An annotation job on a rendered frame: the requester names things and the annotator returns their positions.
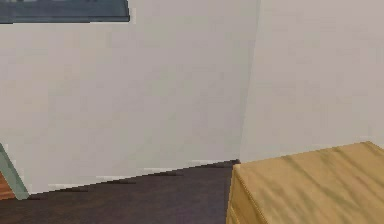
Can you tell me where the grey-green framed room door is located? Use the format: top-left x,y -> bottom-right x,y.
0,143 -> 30,201

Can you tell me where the dark grey framed window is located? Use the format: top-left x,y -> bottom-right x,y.
0,0 -> 131,25

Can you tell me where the light wooden cabinet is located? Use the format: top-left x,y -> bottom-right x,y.
225,140 -> 384,224

